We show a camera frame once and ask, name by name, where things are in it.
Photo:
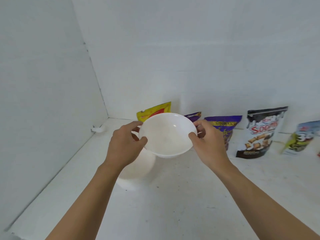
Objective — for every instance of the person's right forearm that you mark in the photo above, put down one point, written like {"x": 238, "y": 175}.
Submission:
{"x": 260, "y": 207}

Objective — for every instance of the small purple snack packet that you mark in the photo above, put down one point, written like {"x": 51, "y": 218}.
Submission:
{"x": 193, "y": 116}

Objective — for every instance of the small white wall fitting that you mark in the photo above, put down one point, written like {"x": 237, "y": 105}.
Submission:
{"x": 98, "y": 128}

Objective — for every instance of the person's left forearm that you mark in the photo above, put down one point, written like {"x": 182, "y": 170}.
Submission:
{"x": 85, "y": 207}

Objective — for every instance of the white bowl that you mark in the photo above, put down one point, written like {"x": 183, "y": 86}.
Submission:
{"x": 166, "y": 136}

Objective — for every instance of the person's right thumb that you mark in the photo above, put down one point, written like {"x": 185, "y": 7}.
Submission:
{"x": 194, "y": 140}

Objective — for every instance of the yellow snack packet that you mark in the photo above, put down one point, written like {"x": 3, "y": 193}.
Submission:
{"x": 155, "y": 111}

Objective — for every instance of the blue and green snack packet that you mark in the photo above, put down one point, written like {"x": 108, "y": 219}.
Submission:
{"x": 301, "y": 138}

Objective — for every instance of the person's left thumb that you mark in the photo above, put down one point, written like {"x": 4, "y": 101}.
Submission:
{"x": 141, "y": 143}

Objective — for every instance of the person's right hand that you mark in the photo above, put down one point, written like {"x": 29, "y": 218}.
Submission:
{"x": 212, "y": 147}

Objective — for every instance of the black and white snack pouch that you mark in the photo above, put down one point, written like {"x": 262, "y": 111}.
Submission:
{"x": 261, "y": 133}

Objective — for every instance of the white plastic container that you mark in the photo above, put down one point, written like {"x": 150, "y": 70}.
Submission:
{"x": 138, "y": 172}

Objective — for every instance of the person's left hand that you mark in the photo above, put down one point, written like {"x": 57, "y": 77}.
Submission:
{"x": 122, "y": 148}

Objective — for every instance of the large purple snack pouch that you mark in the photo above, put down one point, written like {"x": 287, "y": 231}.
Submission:
{"x": 228, "y": 127}

